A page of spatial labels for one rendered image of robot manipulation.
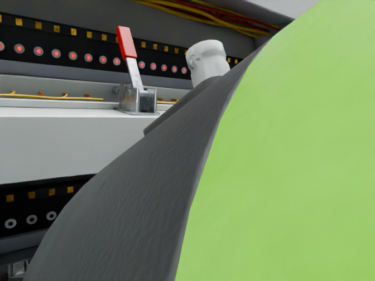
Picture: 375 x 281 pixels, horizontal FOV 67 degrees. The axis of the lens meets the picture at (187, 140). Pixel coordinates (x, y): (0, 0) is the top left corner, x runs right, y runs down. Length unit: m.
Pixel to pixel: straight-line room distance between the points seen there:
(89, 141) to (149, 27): 0.35
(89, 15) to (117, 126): 0.29
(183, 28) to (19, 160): 0.44
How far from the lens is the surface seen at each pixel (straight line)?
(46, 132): 0.21
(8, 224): 0.37
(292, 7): 0.50
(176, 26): 0.58
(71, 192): 0.37
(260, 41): 0.72
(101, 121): 0.22
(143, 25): 0.53
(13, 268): 0.23
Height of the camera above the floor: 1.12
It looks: 5 degrees up
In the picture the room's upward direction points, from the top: 7 degrees counter-clockwise
